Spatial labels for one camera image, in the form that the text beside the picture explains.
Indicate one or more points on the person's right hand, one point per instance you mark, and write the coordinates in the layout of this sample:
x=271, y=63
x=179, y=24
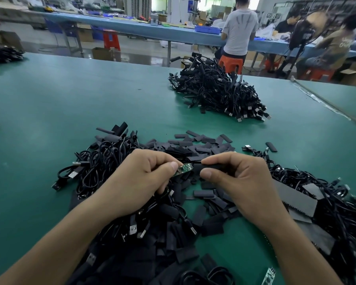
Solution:
x=249, y=189

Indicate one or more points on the person's left hand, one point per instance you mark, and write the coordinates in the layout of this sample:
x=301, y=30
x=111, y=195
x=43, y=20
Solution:
x=130, y=186

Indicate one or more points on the person's right thumb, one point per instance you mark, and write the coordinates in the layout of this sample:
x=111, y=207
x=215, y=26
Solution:
x=218, y=180

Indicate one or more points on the person's left thumb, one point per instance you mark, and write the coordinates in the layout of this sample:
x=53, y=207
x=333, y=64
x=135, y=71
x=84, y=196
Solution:
x=165, y=174

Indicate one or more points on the black heat shrink tube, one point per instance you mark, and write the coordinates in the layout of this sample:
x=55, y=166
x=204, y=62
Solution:
x=206, y=166

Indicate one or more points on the small green circuit board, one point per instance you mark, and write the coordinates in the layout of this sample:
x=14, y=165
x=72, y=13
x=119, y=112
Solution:
x=184, y=170

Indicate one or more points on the person's right forearm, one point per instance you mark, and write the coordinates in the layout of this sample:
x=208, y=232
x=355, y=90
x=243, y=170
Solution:
x=296, y=255

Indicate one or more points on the person's left forearm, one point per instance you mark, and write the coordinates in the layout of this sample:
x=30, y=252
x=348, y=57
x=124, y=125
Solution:
x=56, y=243

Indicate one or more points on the pile of flat black sleeves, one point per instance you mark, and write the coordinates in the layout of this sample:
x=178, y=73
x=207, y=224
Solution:
x=195, y=148

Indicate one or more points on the grey cardboard strip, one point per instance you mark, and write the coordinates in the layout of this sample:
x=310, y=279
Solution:
x=296, y=197

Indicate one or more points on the green circuit board white edge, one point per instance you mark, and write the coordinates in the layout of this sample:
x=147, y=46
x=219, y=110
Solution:
x=268, y=277

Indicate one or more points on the red plastic stool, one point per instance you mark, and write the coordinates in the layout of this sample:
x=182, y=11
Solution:
x=317, y=74
x=231, y=63
x=112, y=40
x=274, y=63

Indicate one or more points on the clear plastic strip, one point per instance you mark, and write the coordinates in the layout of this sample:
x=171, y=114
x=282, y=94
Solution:
x=323, y=99

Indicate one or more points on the brown cardboard box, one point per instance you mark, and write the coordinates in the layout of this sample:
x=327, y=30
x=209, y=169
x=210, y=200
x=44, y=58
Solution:
x=6, y=40
x=102, y=53
x=354, y=74

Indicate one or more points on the blue plastic bin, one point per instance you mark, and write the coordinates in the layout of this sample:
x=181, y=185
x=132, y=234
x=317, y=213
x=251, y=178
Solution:
x=207, y=29

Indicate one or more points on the long blue work table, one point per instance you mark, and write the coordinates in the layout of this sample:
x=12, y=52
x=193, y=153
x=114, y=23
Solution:
x=130, y=26

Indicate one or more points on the black standing fan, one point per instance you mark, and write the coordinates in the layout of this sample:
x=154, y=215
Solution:
x=302, y=35

